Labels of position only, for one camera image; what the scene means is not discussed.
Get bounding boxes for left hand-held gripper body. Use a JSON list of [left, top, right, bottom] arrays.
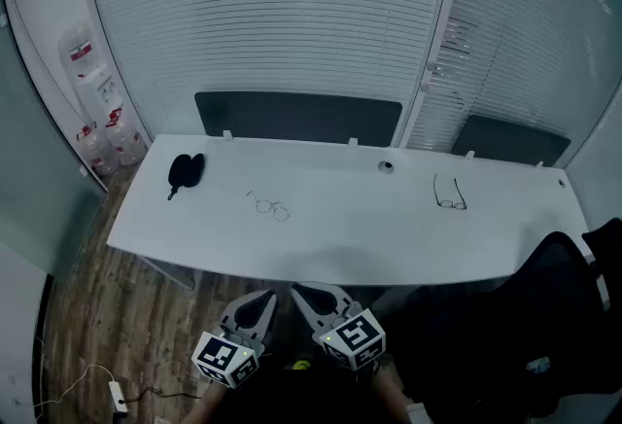
[[191, 322, 266, 389]]

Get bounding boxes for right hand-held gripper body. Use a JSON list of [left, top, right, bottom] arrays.
[[315, 300, 388, 372]]

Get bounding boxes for thin wire round-lens glasses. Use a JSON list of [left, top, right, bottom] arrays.
[[246, 190, 292, 223]]

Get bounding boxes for black rectangular-frame glasses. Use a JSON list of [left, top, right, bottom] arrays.
[[432, 172, 468, 211]]

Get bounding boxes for person's right forearm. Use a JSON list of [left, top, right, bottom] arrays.
[[371, 363, 414, 424]]

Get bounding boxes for person's left forearm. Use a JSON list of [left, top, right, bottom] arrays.
[[182, 380, 229, 424]]

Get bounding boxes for black zipped glasses case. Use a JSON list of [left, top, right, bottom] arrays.
[[166, 153, 206, 202]]

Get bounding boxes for white desk leg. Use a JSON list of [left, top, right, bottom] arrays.
[[140, 256, 203, 291]]

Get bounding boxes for person's black clothing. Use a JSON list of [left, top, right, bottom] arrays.
[[208, 353, 390, 424]]

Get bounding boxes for white power strip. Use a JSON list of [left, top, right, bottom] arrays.
[[107, 380, 129, 414]]

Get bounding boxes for long dark desk divider panel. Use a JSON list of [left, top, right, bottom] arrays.
[[193, 90, 404, 149]]

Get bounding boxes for black office chair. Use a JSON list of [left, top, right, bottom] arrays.
[[388, 216, 622, 419]]

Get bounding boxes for short dark desk divider panel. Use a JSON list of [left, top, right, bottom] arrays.
[[450, 114, 572, 168]]

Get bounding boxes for frosted glass partition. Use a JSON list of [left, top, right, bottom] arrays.
[[0, 27, 108, 287]]

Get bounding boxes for white water dispenser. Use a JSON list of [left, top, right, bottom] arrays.
[[72, 64, 147, 141]]

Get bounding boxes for wide white window blind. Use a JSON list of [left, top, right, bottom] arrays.
[[85, 0, 456, 141]]

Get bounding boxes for water bottle with red label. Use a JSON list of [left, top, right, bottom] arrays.
[[57, 22, 98, 78]]

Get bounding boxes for narrow white window blind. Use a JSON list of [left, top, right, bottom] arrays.
[[402, 0, 622, 165]]

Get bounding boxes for black floor cable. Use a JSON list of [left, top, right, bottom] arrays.
[[119, 386, 201, 404]]

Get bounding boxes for white floor cable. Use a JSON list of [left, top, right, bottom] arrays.
[[32, 363, 116, 408]]

